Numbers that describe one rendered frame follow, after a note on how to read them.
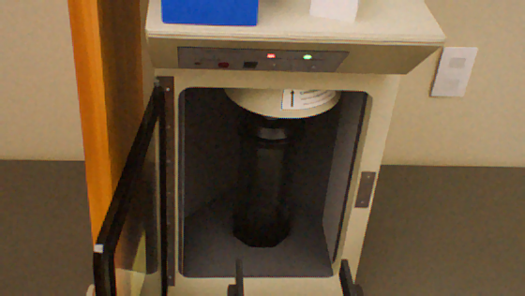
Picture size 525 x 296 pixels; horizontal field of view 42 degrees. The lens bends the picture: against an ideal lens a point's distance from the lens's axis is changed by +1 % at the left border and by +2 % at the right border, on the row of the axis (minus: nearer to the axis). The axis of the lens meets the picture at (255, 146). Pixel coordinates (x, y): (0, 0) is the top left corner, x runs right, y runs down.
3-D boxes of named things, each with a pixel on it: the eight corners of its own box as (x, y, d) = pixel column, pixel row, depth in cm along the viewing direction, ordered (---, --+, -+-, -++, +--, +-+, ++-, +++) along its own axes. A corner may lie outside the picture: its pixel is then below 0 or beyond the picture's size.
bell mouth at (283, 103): (220, 54, 106) (221, 22, 103) (331, 58, 107) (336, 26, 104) (223, 117, 92) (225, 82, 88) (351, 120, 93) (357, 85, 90)
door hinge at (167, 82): (158, 286, 109) (154, 75, 86) (174, 286, 109) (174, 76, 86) (158, 293, 108) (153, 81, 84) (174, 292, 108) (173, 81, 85)
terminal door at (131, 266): (166, 295, 108) (162, 80, 84) (119, 492, 83) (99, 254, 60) (160, 295, 108) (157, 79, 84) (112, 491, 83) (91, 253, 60)
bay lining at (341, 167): (182, 179, 127) (182, 6, 107) (316, 181, 130) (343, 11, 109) (178, 275, 108) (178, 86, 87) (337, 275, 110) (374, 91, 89)
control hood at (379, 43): (152, 58, 84) (149, -18, 78) (404, 66, 87) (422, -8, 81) (145, 109, 75) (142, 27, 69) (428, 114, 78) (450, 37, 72)
